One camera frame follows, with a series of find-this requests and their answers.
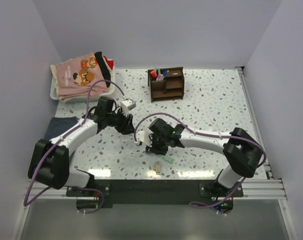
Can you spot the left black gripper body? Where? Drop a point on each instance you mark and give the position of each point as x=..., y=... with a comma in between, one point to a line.
x=120, y=121

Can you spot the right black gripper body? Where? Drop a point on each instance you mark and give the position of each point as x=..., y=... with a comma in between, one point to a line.
x=159, y=145

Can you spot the green transparent case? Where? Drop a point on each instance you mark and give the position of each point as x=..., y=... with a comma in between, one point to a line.
x=167, y=159

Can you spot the beige eraser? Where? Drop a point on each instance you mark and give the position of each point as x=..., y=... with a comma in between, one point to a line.
x=157, y=166

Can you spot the brown wooden desk organizer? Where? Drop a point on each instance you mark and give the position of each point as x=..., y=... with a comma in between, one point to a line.
x=172, y=88

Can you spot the orange black highlighter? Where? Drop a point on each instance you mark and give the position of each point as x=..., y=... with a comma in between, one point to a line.
x=151, y=73

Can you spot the green capped pen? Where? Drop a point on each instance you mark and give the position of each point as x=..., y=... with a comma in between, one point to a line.
x=158, y=72

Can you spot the red clear pen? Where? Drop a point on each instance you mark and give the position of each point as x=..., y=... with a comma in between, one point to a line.
x=154, y=74

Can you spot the blue capped pen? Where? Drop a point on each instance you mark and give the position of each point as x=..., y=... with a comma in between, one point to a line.
x=167, y=71

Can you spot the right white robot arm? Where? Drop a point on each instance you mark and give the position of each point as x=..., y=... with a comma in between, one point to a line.
x=241, y=151

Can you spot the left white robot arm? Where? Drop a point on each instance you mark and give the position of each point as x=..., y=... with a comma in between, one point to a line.
x=51, y=164

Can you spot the black red folded garment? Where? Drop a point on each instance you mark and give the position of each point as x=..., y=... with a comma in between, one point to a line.
x=106, y=65

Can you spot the pink pixel-print shirt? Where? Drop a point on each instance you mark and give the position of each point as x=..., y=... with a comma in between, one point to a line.
x=80, y=75

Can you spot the blue folded cloth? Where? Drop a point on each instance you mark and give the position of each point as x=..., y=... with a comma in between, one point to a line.
x=58, y=126

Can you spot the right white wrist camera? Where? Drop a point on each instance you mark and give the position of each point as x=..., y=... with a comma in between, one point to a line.
x=142, y=137

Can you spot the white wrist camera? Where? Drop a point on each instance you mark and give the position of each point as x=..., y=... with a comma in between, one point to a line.
x=142, y=137
x=127, y=105

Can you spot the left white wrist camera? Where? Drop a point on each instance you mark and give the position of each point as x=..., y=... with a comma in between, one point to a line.
x=127, y=105

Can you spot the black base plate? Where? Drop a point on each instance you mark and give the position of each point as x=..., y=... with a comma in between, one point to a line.
x=147, y=192

